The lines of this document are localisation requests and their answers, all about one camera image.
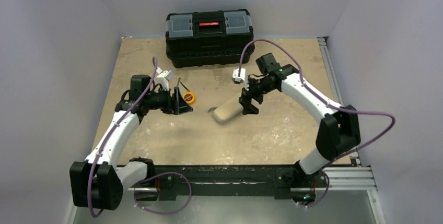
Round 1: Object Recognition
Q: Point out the black plastic toolbox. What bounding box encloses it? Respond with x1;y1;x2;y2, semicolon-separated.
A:
165;9;255;68

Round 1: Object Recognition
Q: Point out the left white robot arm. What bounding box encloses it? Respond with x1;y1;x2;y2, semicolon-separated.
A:
69;71;193;211

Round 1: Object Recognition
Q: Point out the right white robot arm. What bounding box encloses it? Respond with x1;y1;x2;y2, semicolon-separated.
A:
239;53;361;177

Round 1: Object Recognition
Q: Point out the yellow tape measure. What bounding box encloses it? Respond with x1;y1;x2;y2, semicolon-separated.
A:
182;91;195;104

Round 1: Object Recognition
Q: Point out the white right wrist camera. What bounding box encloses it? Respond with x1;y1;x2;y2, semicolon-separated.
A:
231;68;248;86

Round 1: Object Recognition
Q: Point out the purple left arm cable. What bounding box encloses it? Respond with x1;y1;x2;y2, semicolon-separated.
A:
86;56;192;218

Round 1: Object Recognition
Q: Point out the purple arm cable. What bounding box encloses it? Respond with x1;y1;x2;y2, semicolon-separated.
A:
238;39;396;209
86;56;192;218

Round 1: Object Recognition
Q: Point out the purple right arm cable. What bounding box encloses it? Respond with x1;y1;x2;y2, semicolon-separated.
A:
238;39;396;209

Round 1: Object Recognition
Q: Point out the aluminium frame rail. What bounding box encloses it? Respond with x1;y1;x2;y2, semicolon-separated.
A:
62;37;387;224

